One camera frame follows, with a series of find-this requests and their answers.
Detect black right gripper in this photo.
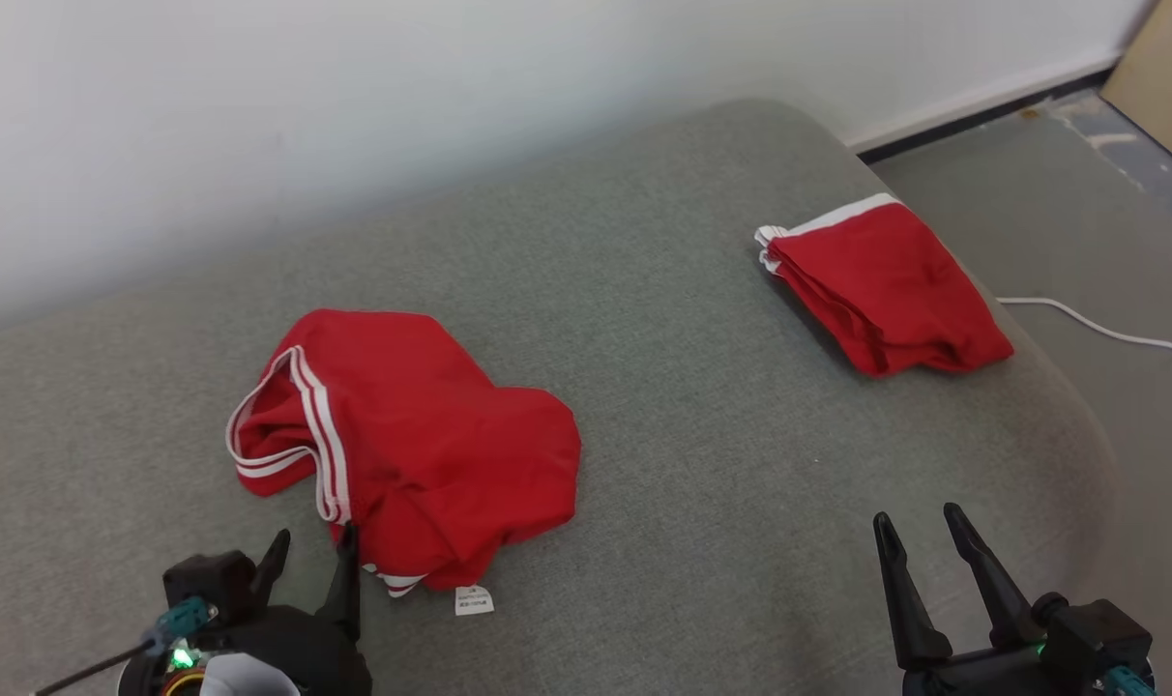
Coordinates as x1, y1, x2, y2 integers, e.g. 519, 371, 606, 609
873, 503, 1119, 696

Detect red Bulls 23 jersey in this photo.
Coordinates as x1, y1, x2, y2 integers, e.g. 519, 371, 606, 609
225, 309, 583, 617

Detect grey upholstered sofa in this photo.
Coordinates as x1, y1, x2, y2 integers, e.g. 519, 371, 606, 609
0, 99, 1119, 696

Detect brown cardboard board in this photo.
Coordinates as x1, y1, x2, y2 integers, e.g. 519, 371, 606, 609
1100, 0, 1172, 180

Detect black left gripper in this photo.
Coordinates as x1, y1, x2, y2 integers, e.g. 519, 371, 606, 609
122, 522, 374, 696

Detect white cable on floor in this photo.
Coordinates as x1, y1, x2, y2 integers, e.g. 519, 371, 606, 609
997, 297, 1172, 371

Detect red shorts with white stripe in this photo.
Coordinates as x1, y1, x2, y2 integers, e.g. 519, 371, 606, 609
755, 193, 1015, 378

